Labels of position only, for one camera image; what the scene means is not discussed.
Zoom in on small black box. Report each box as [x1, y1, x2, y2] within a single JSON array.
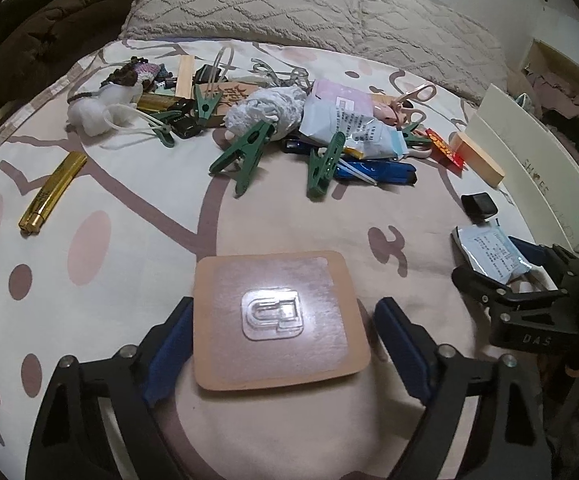
[[462, 192, 497, 221]]

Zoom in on pink clothing pile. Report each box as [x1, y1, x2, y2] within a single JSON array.
[[527, 60, 579, 121]]

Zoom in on small white blue packet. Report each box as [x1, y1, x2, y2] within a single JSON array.
[[452, 225, 533, 286]]

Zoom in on white closet shelf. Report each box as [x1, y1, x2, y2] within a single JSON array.
[[519, 37, 579, 141]]

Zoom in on dark crochet piece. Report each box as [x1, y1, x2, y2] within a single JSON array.
[[107, 60, 170, 93]]

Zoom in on white plush toy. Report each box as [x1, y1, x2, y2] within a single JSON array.
[[67, 85, 143, 137]]

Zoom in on clear plastic loop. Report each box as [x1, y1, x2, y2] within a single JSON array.
[[210, 47, 236, 96]]

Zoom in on grey wire clip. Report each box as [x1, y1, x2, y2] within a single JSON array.
[[252, 59, 311, 89]]

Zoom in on crumpled white tissue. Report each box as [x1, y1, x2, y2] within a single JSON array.
[[224, 85, 306, 141]]

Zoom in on cartoon printed bed sheet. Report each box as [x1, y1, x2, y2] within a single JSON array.
[[0, 37, 579, 480]]

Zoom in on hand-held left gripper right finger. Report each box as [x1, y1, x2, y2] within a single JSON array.
[[373, 296, 555, 480]]

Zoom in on lavender packet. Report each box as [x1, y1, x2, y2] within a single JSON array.
[[312, 79, 370, 111]]

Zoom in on olive metal bar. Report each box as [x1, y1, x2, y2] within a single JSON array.
[[137, 94, 180, 112]]

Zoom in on beige knitted pillow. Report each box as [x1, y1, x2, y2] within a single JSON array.
[[120, 0, 365, 53], [349, 0, 507, 106]]

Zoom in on light wooden stick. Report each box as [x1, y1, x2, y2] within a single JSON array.
[[176, 55, 195, 100]]

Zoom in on white mask packet blue edge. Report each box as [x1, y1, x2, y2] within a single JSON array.
[[299, 100, 407, 161]]

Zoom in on engraved wooden plaque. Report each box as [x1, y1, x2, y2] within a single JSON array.
[[197, 80, 265, 128]]

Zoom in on gold metal tube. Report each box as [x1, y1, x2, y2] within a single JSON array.
[[18, 152, 88, 235]]

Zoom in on red printed packet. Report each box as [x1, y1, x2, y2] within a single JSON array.
[[427, 129, 467, 171]]

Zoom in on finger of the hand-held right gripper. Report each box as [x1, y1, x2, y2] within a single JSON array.
[[451, 264, 570, 318], [509, 236, 579, 281]]

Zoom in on black binder clip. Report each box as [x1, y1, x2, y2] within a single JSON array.
[[170, 101, 203, 139]]

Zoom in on oval wooden block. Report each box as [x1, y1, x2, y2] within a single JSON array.
[[450, 132, 505, 188]]

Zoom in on pink square hook pad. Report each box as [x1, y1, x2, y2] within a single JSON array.
[[193, 251, 371, 392]]

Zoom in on brown folded blanket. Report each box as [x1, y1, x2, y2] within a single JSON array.
[[0, 0, 143, 111]]

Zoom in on rose gold scissors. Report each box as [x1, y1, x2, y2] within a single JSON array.
[[374, 82, 437, 128]]

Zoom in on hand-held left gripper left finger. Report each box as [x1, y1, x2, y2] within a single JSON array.
[[26, 296, 195, 480]]

